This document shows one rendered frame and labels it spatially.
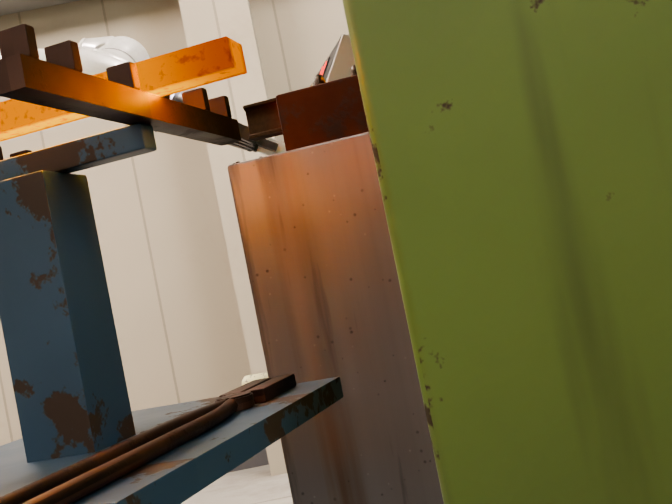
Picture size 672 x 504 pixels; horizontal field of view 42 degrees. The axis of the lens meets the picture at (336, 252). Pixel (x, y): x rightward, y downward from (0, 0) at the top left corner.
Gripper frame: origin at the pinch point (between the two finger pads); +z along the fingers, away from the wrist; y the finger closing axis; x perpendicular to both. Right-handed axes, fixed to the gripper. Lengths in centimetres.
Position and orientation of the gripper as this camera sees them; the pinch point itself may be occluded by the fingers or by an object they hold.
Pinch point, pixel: (276, 149)
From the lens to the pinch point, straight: 160.5
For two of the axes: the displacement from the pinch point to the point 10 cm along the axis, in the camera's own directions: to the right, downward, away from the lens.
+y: 1.9, -0.7, -9.8
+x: 3.1, -9.4, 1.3
